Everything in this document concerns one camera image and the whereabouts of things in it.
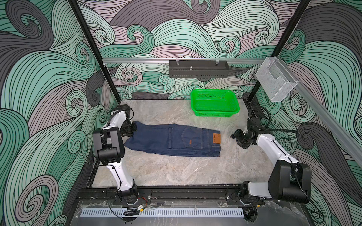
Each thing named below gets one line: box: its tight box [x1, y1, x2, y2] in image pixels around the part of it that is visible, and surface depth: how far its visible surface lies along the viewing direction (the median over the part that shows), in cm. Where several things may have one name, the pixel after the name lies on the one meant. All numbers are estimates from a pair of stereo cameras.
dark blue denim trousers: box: [123, 121, 222, 157], surface depth 95 cm
